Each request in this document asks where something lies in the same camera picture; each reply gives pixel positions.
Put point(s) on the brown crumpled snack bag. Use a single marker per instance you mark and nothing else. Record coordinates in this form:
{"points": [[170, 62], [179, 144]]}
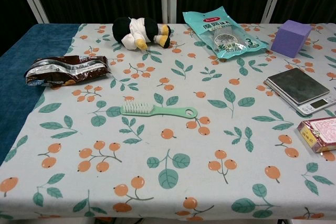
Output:
{"points": [[68, 70]]}

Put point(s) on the pink and yellow box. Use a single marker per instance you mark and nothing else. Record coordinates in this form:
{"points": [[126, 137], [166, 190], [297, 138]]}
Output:
{"points": [[320, 133]]}

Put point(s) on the purple foam cube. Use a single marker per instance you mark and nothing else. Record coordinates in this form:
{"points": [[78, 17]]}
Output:
{"points": [[288, 39]]}

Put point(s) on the teal packaged product bag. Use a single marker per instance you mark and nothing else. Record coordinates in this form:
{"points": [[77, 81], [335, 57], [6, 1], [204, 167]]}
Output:
{"points": [[223, 35]]}

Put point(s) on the floral fruit print tablecloth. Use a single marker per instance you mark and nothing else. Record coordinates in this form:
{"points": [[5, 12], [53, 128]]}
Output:
{"points": [[168, 155]]}

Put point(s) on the black white penguin plush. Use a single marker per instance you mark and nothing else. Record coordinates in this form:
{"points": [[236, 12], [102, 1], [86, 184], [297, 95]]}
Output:
{"points": [[139, 33]]}

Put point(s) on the digital kitchen scale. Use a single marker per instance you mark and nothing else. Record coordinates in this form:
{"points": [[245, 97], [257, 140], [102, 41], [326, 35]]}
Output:
{"points": [[299, 87]]}

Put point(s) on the blue plush cloth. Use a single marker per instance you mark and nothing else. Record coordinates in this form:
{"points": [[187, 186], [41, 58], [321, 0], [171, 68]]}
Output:
{"points": [[15, 77]]}

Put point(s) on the green plastic brush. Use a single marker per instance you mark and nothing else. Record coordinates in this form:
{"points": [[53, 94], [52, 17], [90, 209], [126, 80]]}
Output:
{"points": [[155, 110]]}

